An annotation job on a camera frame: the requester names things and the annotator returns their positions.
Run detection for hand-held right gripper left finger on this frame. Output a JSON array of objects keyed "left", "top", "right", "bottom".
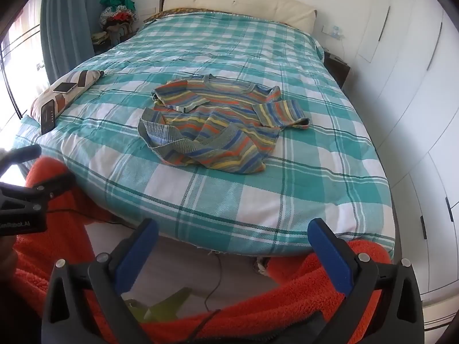
[{"left": 41, "top": 218, "right": 158, "bottom": 344}]

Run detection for brown geometric pattern pillow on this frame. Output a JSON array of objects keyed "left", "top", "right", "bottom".
[{"left": 30, "top": 70, "right": 105, "bottom": 127}]

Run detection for wall socket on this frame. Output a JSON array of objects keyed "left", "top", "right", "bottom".
[{"left": 321, "top": 25, "right": 347, "bottom": 41}]

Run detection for orange fleece robe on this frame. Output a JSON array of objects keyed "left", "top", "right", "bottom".
[{"left": 11, "top": 156, "right": 393, "bottom": 344}]

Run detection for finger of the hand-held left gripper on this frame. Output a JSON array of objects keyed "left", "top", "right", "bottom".
[
  {"left": 23, "top": 171, "right": 77, "bottom": 209},
  {"left": 0, "top": 144, "right": 42, "bottom": 186}
]

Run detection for cream pillow at headboard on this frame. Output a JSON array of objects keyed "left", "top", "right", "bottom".
[{"left": 160, "top": 0, "right": 318, "bottom": 33}]

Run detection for dark wooden nightstand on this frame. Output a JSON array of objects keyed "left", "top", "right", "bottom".
[{"left": 323, "top": 52, "right": 351, "bottom": 90}]

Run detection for black cable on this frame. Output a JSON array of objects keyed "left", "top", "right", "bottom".
[{"left": 204, "top": 253, "right": 225, "bottom": 310}]

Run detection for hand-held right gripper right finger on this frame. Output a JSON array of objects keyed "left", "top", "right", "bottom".
[{"left": 308, "top": 218, "right": 425, "bottom": 344}]

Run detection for blue curtain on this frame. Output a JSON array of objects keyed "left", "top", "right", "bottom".
[{"left": 40, "top": 0, "right": 122, "bottom": 80}]

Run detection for black tablet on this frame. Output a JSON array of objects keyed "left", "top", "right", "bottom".
[{"left": 40, "top": 99, "right": 57, "bottom": 135}]

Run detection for white wardrobe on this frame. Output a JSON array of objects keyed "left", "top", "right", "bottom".
[{"left": 344, "top": 0, "right": 459, "bottom": 305}]

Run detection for teal plaid blanket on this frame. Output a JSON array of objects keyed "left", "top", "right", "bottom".
[{"left": 14, "top": 10, "right": 397, "bottom": 259}]

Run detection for window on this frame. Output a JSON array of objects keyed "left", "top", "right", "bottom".
[{"left": 0, "top": 18, "right": 47, "bottom": 133}]

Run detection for pile of clothes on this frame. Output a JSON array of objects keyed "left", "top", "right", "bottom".
[{"left": 91, "top": 0, "right": 139, "bottom": 46}]

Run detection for green object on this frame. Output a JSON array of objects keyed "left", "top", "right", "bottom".
[{"left": 124, "top": 287, "right": 192, "bottom": 325}]

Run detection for striped knit sweater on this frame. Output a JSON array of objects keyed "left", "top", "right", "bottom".
[{"left": 138, "top": 74, "right": 311, "bottom": 175}]

